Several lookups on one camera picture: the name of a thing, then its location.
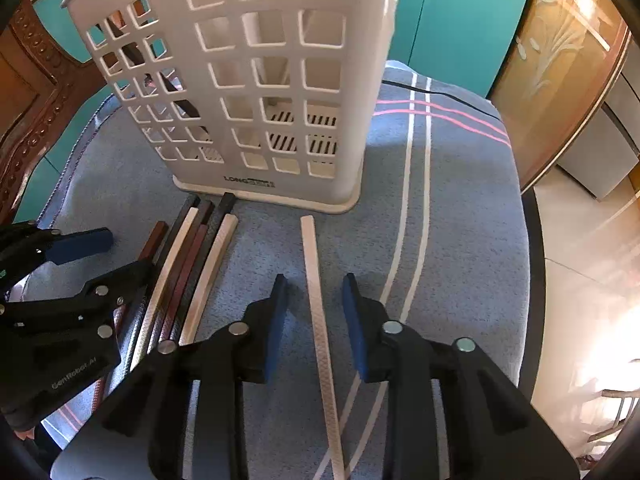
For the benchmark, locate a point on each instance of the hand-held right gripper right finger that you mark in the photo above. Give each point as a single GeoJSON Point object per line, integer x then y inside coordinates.
{"type": "Point", "coordinates": [355, 325]}

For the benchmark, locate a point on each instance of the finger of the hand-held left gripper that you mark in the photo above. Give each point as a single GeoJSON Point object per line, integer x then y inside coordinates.
{"type": "Point", "coordinates": [75, 247]}
{"type": "Point", "coordinates": [100, 305]}

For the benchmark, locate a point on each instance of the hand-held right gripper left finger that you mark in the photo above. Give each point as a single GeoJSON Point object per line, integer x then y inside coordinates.
{"type": "Point", "coordinates": [277, 325]}

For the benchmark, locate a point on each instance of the white chopstick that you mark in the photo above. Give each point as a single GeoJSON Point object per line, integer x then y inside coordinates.
{"type": "Point", "coordinates": [315, 280]}

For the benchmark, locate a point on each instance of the row of leather belt strips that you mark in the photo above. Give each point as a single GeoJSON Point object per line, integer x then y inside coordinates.
{"type": "Point", "coordinates": [192, 270]}

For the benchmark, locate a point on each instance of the white plastic utensil basket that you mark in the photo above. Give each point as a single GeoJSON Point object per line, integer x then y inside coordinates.
{"type": "Point", "coordinates": [375, 60]}

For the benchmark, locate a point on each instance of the carved wooden chair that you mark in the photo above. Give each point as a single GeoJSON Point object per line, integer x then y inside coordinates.
{"type": "Point", "coordinates": [35, 110]}

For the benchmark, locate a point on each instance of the blue striped towel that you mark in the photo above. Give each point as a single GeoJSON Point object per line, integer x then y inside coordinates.
{"type": "Point", "coordinates": [450, 210]}

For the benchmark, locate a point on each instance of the silver refrigerator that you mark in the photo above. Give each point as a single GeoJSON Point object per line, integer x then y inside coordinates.
{"type": "Point", "coordinates": [600, 160]}

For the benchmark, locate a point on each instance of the etched glass wooden door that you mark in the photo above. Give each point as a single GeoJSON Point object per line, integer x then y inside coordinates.
{"type": "Point", "coordinates": [550, 60]}

